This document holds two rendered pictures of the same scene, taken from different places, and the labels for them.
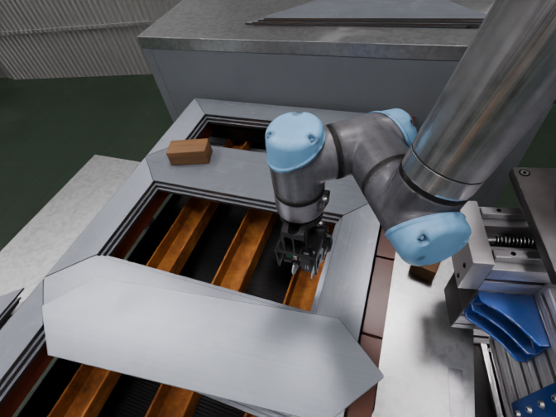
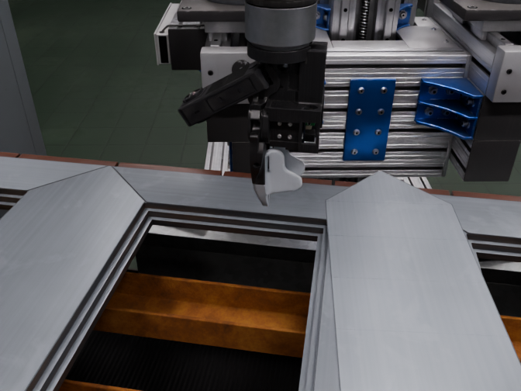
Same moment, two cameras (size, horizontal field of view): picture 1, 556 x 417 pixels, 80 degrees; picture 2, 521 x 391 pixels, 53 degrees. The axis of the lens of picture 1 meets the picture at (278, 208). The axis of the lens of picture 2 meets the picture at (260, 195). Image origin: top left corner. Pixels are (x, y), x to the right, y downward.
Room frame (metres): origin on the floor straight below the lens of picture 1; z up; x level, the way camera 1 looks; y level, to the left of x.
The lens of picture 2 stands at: (0.53, 0.50, 1.27)
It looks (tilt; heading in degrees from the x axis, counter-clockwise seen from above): 33 degrees down; 252
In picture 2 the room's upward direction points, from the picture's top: straight up
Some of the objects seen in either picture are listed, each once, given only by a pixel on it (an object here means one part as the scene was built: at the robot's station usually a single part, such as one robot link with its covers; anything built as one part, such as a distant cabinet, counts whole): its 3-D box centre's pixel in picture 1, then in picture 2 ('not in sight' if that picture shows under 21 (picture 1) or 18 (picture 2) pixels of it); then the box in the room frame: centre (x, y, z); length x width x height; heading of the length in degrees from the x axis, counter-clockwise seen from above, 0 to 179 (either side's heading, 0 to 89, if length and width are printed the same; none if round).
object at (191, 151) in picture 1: (189, 151); not in sight; (0.82, 0.23, 0.87); 0.12 x 0.06 x 0.05; 79
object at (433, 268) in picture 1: (428, 257); not in sight; (0.41, -0.36, 0.71); 0.10 x 0.06 x 0.05; 139
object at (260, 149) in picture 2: not in sight; (260, 148); (0.36, -0.02, 0.97); 0.05 x 0.02 x 0.09; 63
